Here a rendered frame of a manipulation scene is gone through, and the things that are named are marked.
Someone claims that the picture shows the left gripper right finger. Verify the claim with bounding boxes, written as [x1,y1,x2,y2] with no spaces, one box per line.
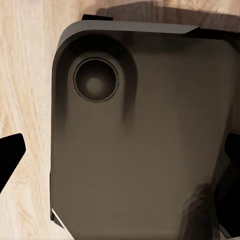
[224,133,240,173]

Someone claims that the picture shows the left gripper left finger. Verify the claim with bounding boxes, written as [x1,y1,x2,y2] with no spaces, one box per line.
[0,133,26,193]

